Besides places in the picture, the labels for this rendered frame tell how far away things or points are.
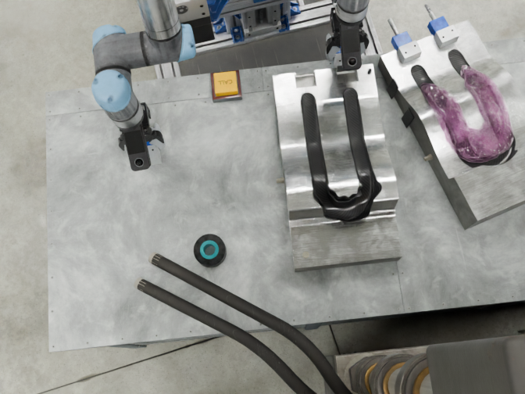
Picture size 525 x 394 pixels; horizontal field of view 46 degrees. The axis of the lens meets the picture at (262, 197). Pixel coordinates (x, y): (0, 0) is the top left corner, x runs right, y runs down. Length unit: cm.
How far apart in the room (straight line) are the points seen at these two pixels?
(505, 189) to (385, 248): 32
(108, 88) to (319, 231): 60
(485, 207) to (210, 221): 67
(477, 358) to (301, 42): 210
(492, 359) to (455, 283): 123
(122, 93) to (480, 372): 103
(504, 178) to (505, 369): 124
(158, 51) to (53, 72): 147
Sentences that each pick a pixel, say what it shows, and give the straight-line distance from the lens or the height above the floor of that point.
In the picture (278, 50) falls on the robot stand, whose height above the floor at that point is 21.
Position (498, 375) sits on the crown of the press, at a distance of 38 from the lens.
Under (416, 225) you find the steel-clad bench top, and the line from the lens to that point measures 161.
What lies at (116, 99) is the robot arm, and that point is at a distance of 131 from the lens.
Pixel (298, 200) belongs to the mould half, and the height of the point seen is 93.
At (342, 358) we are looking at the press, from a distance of 156.
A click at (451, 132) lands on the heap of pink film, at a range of 160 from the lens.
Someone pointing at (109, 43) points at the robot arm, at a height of 118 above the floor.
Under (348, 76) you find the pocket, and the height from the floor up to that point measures 86.
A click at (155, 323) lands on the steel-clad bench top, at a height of 80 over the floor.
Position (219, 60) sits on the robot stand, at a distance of 242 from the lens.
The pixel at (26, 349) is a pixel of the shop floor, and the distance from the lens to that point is 254.
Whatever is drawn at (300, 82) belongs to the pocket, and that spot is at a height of 86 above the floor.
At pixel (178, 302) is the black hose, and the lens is 152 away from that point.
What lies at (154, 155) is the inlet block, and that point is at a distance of 161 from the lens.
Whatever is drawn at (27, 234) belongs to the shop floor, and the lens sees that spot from 260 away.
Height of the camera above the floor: 234
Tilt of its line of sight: 75 degrees down
